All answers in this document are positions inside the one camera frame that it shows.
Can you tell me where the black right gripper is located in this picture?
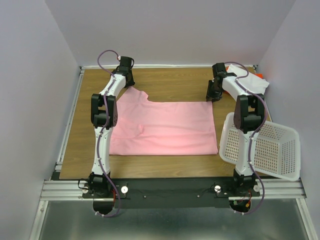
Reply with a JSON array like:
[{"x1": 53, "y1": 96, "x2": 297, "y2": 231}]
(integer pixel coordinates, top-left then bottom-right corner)
[{"x1": 204, "y1": 80, "x2": 221, "y2": 103}]

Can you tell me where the pink t shirt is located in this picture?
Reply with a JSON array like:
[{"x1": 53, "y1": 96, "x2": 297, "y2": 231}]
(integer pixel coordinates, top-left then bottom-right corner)
[{"x1": 109, "y1": 87, "x2": 218, "y2": 156}]

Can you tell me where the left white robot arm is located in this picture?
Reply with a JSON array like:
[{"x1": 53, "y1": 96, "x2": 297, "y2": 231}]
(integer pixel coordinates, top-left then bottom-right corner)
[{"x1": 88, "y1": 56, "x2": 135, "y2": 198}]

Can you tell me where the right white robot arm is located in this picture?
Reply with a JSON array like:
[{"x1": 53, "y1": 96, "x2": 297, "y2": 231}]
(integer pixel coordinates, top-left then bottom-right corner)
[{"x1": 205, "y1": 62, "x2": 267, "y2": 196}]

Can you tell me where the white folded t shirt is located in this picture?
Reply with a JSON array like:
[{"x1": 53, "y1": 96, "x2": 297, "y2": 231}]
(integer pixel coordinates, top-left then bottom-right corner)
[{"x1": 227, "y1": 63, "x2": 270, "y2": 95}]

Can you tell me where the orange folded t shirt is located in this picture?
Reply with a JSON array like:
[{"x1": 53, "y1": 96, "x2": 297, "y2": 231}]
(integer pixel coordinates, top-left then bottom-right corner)
[{"x1": 223, "y1": 65, "x2": 264, "y2": 96}]

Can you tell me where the white plastic laundry basket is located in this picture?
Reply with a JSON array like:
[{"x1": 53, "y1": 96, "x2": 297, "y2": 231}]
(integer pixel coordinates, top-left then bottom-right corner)
[{"x1": 219, "y1": 112, "x2": 301, "y2": 181}]

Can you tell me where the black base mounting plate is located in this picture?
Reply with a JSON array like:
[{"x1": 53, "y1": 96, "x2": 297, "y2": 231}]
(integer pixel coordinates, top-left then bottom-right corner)
[{"x1": 78, "y1": 176, "x2": 260, "y2": 215}]

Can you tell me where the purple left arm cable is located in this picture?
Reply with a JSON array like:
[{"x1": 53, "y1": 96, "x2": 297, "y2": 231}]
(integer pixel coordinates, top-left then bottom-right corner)
[{"x1": 94, "y1": 49, "x2": 124, "y2": 219}]

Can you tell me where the aluminium frame rail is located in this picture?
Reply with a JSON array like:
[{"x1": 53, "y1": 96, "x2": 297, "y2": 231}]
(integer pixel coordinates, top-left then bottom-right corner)
[{"x1": 28, "y1": 177, "x2": 320, "y2": 240}]

